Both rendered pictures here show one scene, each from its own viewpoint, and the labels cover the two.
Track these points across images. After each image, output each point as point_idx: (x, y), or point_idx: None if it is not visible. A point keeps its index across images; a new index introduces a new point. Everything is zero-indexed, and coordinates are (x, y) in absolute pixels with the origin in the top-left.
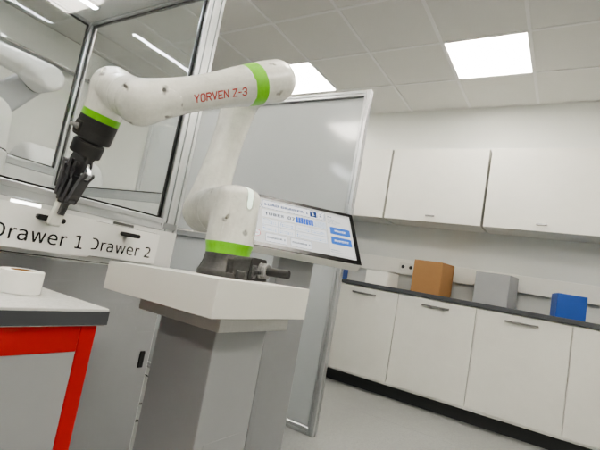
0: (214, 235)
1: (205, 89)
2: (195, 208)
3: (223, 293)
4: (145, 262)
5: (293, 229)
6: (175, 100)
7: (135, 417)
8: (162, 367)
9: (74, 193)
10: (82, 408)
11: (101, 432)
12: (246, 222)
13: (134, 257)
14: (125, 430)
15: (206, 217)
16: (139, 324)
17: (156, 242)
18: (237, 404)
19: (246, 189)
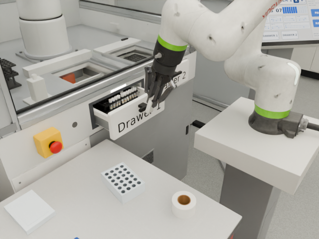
0: (267, 106)
1: (271, 4)
2: (241, 76)
3: (300, 179)
4: (183, 81)
5: (281, 22)
6: (249, 31)
7: (187, 154)
8: (233, 179)
9: (164, 97)
10: (166, 164)
11: (175, 168)
12: (292, 95)
13: (178, 82)
14: (184, 162)
15: (254, 87)
16: (184, 114)
17: (188, 65)
18: (278, 189)
19: (294, 70)
